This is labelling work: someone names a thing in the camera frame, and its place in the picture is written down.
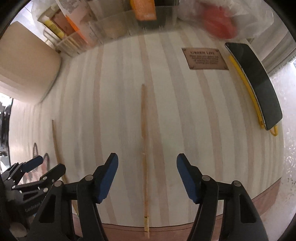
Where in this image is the white orange packet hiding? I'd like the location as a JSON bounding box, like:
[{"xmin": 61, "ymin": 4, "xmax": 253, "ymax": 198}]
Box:
[{"xmin": 56, "ymin": 0, "xmax": 98, "ymax": 47}]

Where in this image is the clear plastic organizer tray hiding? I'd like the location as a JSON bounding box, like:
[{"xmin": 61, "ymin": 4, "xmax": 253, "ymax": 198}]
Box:
[{"xmin": 32, "ymin": 1, "xmax": 179, "ymax": 57}]

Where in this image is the striped cat placemat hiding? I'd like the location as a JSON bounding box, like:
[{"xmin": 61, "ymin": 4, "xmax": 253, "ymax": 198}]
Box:
[{"xmin": 9, "ymin": 25, "xmax": 283, "ymax": 240}]

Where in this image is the beige utensil holder cup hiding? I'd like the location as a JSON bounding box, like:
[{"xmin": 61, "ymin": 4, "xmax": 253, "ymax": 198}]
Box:
[{"xmin": 1, "ymin": 22, "xmax": 62, "ymax": 104}]

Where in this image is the black smartphone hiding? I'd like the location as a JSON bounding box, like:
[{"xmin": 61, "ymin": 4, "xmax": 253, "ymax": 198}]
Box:
[{"xmin": 225, "ymin": 42, "xmax": 282, "ymax": 131}]

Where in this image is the light wooden chopstick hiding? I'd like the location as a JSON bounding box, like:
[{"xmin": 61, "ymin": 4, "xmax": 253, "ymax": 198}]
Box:
[{"xmin": 141, "ymin": 84, "xmax": 149, "ymax": 239}]

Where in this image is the yellow pencil under phone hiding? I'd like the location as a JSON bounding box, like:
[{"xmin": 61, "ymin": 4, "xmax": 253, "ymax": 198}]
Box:
[{"xmin": 229, "ymin": 55, "xmax": 266, "ymax": 129}]

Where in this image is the red item in plastic bag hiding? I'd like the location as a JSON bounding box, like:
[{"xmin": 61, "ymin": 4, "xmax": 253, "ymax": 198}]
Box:
[{"xmin": 201, "ymin": 5, "xmax": 238, "ymax": 40}]

